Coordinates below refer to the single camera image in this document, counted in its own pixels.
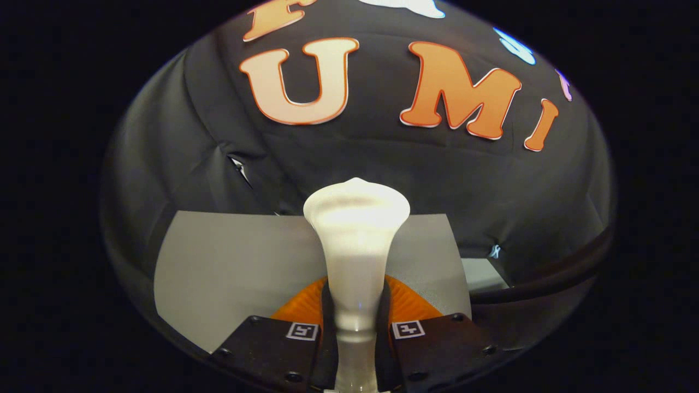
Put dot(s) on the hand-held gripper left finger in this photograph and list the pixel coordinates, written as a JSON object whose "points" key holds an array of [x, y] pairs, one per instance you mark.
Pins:
{"points": [[326, 338]]}

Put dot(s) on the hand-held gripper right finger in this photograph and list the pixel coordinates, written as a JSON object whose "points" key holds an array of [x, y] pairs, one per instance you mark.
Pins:
{"points": [[383, 349]]}

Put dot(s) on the white garment steamer head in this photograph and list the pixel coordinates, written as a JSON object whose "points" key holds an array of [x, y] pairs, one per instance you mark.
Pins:
{"points": [[355, 229]]}

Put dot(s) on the grey cabinet with dark top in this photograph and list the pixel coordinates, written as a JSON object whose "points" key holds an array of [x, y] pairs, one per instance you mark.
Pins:
{"points": [[229, 267]]}

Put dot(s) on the light blue clip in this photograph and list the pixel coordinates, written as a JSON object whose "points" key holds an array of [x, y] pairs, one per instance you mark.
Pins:
{"points": [[495, 251]]}

